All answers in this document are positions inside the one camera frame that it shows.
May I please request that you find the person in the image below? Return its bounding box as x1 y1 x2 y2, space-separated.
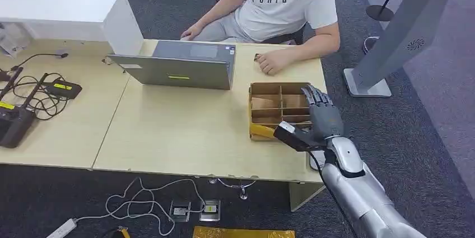
180 0 341 76

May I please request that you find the grey card reader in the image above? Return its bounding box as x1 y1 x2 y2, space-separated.
309 150 327 172

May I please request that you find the white floor cable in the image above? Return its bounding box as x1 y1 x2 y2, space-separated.
73 176 207 237

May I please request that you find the metal hook under desk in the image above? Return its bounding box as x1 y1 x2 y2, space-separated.
208 178 258 200

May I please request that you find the black power adapter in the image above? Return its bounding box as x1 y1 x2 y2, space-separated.
42 78 83 100

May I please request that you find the desk leg panel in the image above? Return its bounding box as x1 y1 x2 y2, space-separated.
289 181 327 212

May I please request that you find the yellow tape strip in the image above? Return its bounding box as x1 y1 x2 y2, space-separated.
249 123 277 141

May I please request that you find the wooden card box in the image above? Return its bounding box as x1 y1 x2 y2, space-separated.
248 82 313 142

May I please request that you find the black router with antennas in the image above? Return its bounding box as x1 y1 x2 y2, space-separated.
0 66 50 150

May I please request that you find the person's right hand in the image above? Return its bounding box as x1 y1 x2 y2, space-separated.
180 24 204 41

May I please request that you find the grey cable loop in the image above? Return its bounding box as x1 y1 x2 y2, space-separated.
362 35 381 54

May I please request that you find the grey laptop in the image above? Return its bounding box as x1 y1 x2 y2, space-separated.
106 39 237 91

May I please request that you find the person's left hand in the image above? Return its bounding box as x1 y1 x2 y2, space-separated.
255 50 294 76

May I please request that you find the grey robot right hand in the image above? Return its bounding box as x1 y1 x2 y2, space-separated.
273 84 344 152

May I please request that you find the yellow sheet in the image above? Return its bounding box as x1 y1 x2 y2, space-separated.
193 226 296 238

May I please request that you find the black tangled cable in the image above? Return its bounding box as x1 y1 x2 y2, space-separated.
11 73 71 122

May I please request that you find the clear plastic holder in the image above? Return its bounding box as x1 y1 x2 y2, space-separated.
0 22 31 58

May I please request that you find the white power strip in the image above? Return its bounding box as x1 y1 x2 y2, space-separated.
46 218 77 238

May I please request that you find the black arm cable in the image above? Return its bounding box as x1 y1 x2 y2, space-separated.
308 150 358 238

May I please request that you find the grey kiosk stand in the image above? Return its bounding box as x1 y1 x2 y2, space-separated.
343 0 470 99

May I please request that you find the white cabinet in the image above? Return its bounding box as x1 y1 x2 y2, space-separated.
0 0 145 56

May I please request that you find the black gooseneck cable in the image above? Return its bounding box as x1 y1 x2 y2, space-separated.
10 52 69 72

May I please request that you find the orange black tool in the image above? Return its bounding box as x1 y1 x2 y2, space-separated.
100 226 131 238

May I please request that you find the steel floor socket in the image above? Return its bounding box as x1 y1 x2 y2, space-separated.
199 199 221 222
170 200 192 223

